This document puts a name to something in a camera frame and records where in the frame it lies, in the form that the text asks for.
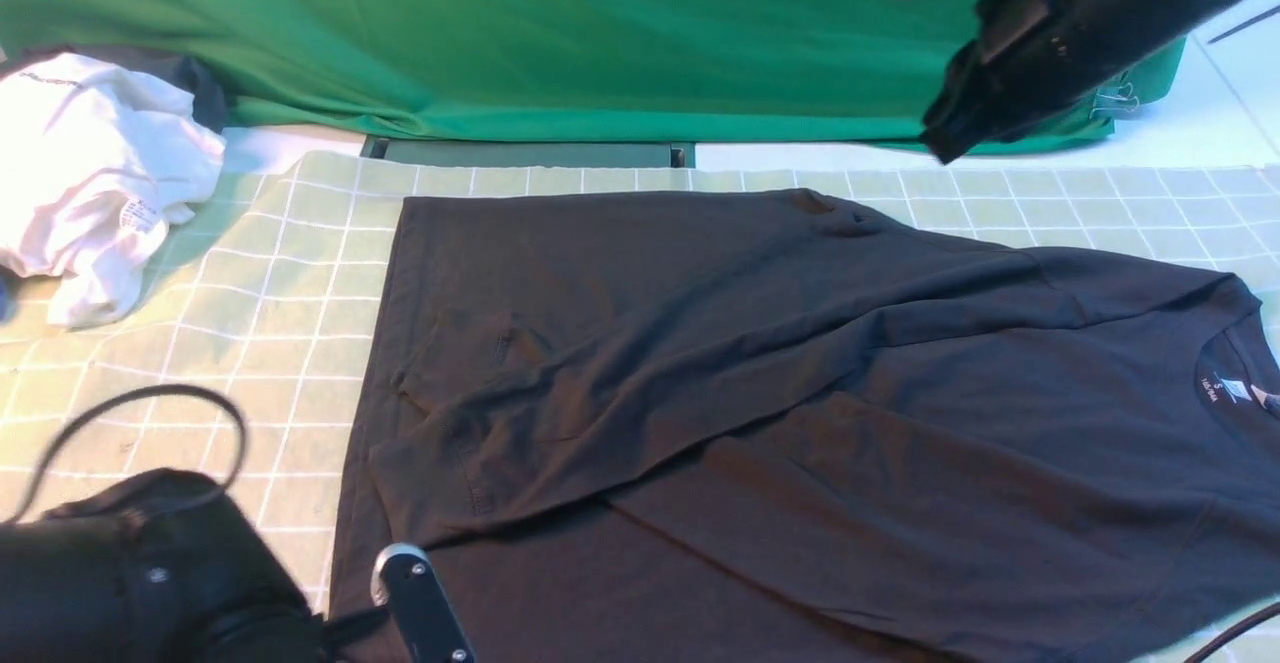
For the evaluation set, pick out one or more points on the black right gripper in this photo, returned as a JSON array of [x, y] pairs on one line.
[[1034, 59]]

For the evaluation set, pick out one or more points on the dark gray long-sleeve shirt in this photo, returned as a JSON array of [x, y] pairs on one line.
[[782, 427]]

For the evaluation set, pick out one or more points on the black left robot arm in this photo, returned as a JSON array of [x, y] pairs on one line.
[[158, 568]]

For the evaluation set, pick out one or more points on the dark garment under white shirt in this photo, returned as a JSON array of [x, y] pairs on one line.
[[210, 106]]

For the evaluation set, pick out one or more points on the white crumpled shirt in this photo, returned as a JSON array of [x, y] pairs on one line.
[[99, 164]]

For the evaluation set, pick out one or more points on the silver binder clip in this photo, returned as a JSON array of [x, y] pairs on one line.
[[1119, 100]]

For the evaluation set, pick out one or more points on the green backdrop cloth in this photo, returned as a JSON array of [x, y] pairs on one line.
[[716, 71]]

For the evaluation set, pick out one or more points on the dark green metal bar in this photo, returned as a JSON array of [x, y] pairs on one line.
[[453, 153]]

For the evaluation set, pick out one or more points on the blue crumpled garment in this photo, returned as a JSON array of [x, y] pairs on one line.
[[8, 297]]

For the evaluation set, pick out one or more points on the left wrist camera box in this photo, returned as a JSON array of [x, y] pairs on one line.
[[405, 583]]

